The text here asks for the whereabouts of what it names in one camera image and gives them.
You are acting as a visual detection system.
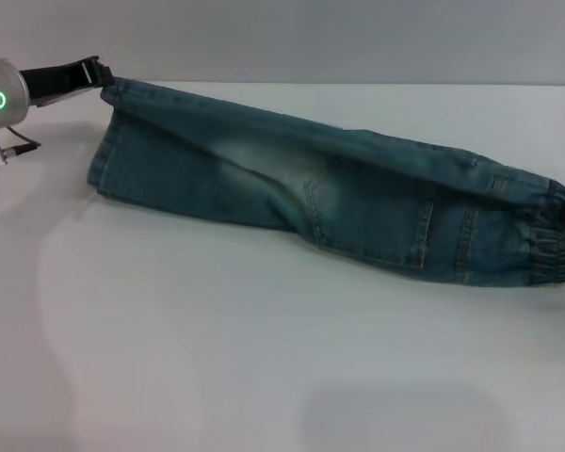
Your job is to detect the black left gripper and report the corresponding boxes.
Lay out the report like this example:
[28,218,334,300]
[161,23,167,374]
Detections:
[18,55,118,108]

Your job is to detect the blue denim shorts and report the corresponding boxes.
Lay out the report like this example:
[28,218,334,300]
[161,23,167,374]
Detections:
[87,77,565,289]

